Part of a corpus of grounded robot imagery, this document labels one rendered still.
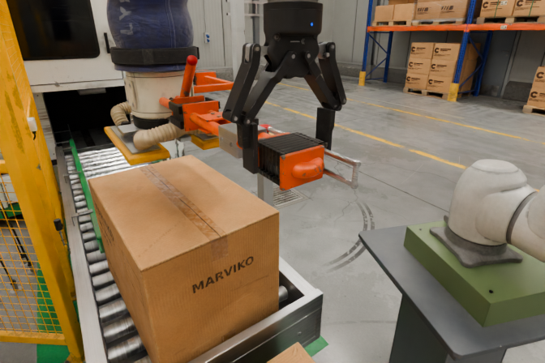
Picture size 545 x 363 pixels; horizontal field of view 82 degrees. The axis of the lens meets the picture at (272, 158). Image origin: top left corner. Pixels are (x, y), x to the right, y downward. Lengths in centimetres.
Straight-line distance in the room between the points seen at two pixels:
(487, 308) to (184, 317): 75
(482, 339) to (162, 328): 78
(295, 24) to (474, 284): 82
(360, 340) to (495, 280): 97
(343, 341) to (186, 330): 105
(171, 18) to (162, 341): 81
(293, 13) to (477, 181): 74
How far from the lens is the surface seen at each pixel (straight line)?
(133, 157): 83
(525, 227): 98
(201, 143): 89
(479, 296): 101
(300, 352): 112
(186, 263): 84
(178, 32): 89
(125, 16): 90
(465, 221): 105
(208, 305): 96
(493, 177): 100
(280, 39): 42
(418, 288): 107
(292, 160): 41
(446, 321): 101
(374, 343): 189
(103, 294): 140
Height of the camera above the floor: 144
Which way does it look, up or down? 22 degrees down
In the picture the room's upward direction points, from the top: straight up
